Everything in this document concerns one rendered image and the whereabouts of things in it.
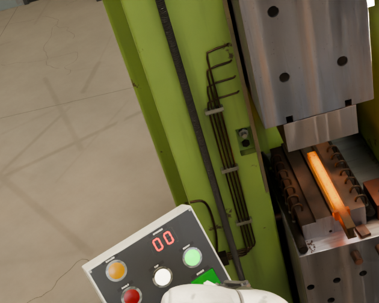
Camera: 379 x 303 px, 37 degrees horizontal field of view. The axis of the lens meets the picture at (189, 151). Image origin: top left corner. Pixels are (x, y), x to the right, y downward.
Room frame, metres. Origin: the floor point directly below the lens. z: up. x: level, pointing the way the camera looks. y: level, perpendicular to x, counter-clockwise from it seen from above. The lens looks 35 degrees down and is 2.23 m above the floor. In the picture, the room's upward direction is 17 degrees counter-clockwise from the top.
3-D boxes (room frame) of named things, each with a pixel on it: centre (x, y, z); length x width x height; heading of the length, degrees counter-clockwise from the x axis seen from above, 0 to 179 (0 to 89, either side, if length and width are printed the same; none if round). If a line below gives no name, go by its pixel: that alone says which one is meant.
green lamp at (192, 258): (1.12, 0.08, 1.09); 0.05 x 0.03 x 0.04; 87
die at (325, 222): (1.42, -0.37, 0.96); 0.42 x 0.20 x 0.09; 177
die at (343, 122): (1.42, -0.37, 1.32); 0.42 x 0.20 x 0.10; 177
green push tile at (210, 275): (1.08, 0.07, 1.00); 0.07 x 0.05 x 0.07; 112
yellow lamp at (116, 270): (1.09, 0.28, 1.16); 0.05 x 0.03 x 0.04; 87
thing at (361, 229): (1.18, -0.43, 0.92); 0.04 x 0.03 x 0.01; 5
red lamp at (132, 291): (1.05, 0.27, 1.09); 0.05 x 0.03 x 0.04; 87
